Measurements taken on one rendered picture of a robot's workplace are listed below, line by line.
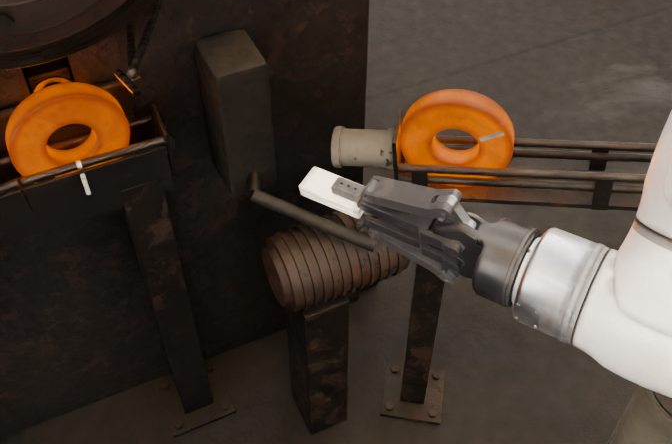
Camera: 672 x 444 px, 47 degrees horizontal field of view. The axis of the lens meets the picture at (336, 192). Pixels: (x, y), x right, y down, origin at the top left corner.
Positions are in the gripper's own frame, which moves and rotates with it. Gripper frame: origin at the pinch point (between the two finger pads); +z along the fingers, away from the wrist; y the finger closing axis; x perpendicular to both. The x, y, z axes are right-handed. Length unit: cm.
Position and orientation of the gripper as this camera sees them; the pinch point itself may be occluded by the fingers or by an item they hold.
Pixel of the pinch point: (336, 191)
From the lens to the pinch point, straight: 77.0
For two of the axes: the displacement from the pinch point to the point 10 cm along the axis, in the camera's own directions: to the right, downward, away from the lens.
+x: 5.2, -7.2, 4.6
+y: 1.4, 6.1, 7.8
